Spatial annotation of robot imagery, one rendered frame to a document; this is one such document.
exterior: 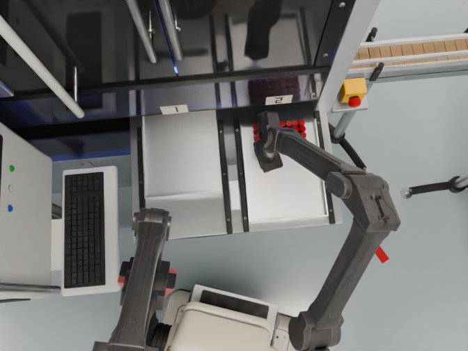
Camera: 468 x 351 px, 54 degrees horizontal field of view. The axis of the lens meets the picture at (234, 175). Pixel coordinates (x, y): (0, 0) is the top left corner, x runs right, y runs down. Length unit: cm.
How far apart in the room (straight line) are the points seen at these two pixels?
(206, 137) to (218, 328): 77
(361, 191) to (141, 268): 46
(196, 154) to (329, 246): 109
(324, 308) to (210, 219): 60
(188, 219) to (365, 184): 76
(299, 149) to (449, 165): 167
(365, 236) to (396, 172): 170
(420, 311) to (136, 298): 186
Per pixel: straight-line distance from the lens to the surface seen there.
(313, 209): 156
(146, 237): 101
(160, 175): 160
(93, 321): 252
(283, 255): 242
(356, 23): 119
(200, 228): 154
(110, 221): 168
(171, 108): 151
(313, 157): 109
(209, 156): 159
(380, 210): 94
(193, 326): 105
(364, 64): 170
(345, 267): 100
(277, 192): 156
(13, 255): 148
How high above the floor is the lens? 240
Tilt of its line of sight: 75 degrees down
